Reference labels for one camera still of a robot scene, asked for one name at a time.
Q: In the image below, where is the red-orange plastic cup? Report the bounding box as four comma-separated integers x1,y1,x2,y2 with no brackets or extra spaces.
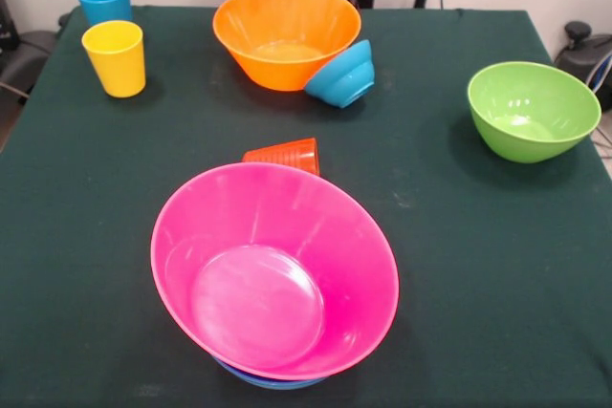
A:
242,137,321,178

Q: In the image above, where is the large blue plastic bowl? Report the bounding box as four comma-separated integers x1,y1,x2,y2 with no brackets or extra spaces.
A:
212,354,332,391

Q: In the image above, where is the dark green tablecloth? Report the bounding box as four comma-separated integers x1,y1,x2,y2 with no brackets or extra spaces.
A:
0,5,612,408

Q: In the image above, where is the yellow plastic cup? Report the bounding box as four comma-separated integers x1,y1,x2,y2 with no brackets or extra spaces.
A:
80,19,146,98

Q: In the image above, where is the orange plastic bowl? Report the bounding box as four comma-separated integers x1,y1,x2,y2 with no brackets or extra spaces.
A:
212,0,362,93

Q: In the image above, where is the gray pedestal foot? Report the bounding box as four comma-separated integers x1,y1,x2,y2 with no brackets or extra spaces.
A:
554,20,612,111
0,28,63,94

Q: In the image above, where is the tangle of floor cables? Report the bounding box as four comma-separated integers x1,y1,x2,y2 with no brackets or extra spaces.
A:
585,52,612,151

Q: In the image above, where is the lime green plastic bowl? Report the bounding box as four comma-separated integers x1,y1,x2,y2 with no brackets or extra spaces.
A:
467,61,602,164

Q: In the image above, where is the magenta pink plastic bowl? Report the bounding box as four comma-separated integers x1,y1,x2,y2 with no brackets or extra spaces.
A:
150,161,401,381

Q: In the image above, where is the small cyan plastic bowl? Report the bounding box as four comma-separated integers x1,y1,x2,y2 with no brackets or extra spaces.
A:
304,39,376,110

